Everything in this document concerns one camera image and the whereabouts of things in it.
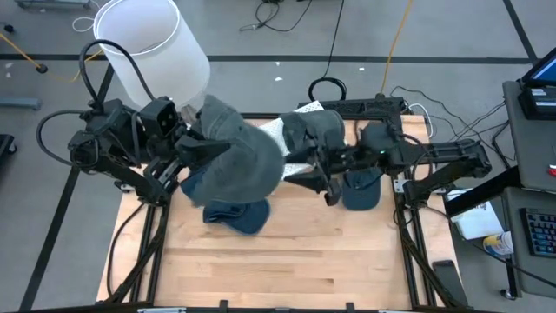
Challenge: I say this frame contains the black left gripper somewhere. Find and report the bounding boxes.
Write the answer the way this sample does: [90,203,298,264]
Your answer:
[144,133,232,197]

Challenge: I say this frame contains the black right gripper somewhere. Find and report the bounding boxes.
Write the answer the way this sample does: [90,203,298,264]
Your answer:
[284,137,362,208]

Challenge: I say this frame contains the grey-green baseball cap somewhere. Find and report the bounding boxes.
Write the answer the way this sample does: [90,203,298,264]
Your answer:
[189,94,287,208]

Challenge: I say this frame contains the dark grey baseball cap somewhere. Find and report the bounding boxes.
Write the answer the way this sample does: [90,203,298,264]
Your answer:
[280,109,348,164]

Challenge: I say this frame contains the blue denim baseball cap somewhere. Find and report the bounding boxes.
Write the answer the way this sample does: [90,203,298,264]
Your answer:
[341,167,383,212]
[180,169,271,236]

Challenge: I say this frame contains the white patterned cloth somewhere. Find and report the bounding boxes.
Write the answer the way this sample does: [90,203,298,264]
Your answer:
[258,100,325,182]

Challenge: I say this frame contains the white cylinder bin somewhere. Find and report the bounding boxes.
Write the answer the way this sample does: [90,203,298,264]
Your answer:
[93,0,212,112]

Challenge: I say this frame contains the white paper booklet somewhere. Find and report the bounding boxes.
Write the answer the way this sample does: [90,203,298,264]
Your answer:
[447,189,505,241]

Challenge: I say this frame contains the black rectangular pad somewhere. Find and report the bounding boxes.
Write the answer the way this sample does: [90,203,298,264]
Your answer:
[432,259,469,308]

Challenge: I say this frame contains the white yellow blue canister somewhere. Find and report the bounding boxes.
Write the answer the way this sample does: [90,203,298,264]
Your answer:
[482,230,515,257]

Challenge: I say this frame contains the grey floor plate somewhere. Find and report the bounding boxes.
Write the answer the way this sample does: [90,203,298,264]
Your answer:
[0,97,43,111]

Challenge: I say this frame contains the grey desk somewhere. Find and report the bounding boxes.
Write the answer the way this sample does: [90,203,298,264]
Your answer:
[502,80,556,299]

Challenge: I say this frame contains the black keyboard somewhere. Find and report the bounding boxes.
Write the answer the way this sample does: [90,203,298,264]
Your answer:
[520,207,556,258]

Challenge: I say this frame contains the black device box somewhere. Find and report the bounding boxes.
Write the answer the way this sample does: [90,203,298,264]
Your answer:
[518,84,556,122]

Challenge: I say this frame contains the black computer monitor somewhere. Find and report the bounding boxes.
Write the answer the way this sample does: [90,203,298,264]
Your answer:
[520,46,556,88]

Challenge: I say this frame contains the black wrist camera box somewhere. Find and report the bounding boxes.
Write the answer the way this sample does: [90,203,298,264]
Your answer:
[139,97,180,139]

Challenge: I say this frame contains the black coiled floor cable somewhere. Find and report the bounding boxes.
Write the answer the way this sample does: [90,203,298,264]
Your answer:
[308,0,348,102]

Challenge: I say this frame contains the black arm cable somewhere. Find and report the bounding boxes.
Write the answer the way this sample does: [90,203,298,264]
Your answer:
[79,39,156,110]
[36,109,92,169]

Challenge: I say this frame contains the black cable bundle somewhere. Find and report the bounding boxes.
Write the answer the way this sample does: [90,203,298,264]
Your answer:
[390,85,509,153]

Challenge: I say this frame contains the yellow cable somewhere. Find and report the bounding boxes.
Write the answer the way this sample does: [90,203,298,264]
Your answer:
[381,0,414,95]
[0,32,104,84]

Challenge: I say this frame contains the white floor cable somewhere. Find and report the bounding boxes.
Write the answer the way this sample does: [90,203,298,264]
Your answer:
[71,16,96,33]

